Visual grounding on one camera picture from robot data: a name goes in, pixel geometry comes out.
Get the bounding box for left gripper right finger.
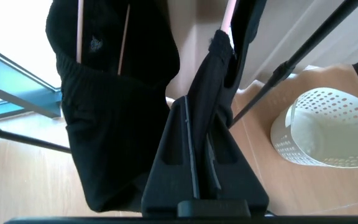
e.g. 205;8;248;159
205;113;270;217

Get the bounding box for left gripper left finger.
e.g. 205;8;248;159
141;95;200;217

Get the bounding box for black shorts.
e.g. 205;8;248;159
45;0;181;213

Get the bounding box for black garment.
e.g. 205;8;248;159
186;0;269;156

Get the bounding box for pink clothes hanger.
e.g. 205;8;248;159
221;0;238;34
75;0;132;76

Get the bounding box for white laundry basket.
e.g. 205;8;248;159
270;86;358;169

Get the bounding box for black clothes rack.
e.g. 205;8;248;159
0;0;358;155

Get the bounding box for beige curtain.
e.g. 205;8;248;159
165;0;358;100

